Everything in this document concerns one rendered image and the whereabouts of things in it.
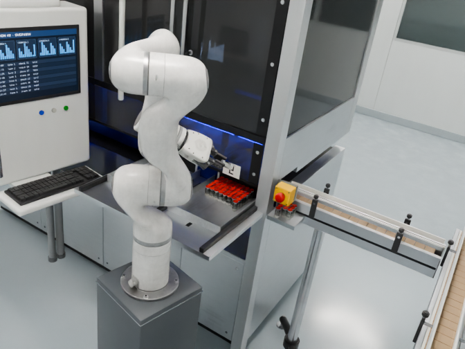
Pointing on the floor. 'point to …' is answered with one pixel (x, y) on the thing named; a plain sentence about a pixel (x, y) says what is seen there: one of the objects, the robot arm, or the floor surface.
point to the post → (272, 161)
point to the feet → (286, 333)
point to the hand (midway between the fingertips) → (219, 160)
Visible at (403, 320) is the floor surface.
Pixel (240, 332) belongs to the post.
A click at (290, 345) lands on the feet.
